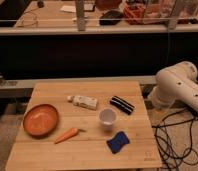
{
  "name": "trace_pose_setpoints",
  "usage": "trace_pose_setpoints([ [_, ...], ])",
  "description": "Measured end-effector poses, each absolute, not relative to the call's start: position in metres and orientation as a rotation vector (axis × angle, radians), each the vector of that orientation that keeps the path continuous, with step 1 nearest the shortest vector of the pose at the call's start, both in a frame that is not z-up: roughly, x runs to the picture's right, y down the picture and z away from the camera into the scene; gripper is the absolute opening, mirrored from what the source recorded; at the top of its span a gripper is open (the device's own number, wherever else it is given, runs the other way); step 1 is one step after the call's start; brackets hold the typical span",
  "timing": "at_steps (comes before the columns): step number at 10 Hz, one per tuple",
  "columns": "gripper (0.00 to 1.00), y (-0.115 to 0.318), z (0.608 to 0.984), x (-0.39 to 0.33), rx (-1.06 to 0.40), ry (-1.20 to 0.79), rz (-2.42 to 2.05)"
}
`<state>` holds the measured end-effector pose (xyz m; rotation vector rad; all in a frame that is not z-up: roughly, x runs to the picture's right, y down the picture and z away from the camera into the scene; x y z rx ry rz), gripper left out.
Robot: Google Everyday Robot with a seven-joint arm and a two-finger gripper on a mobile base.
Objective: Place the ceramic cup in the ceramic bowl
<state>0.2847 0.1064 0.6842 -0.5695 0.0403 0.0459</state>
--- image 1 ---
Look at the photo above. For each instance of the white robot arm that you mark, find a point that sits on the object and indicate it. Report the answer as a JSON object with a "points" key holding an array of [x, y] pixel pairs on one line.
{"points": [[176, 82]]}

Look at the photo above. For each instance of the orange ceramic bowl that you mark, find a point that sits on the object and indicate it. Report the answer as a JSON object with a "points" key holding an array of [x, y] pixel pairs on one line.
{"points": [[40, 120]]}

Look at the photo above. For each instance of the black striped case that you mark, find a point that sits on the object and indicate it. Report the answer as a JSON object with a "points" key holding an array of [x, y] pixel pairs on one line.
{"points": [[122, 104]]}

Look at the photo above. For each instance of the wooden board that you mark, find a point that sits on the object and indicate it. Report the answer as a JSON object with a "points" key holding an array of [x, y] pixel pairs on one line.
{"points": [[87, 150]]}

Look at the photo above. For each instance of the orange toy carrot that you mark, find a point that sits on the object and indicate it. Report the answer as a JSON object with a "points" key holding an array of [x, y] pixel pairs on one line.
{"points": [[67, 135]]}

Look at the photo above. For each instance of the blue sponge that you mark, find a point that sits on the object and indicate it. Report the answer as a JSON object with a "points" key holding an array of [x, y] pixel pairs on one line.
{"points": [[118, 142]]}

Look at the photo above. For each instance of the black object on bench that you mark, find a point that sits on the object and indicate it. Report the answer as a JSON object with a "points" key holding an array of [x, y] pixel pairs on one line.
{"points": [[111, 17]]}

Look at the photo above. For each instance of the orange basket on bench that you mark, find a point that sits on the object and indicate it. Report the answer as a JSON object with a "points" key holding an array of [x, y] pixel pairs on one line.
{"points": [[133, 14]]}

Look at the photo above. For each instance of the white paper on bench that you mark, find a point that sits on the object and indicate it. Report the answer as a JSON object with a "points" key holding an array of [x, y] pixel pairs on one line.
{"points": [[68, 8]]}

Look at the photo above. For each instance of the metal clamp at left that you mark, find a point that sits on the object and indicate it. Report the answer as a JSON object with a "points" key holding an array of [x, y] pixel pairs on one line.
{"points": [[4, 82]]}

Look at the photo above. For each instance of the metal upright post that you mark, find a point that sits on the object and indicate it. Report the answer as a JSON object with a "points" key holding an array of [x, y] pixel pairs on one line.
{"points": [[80, 15]]}

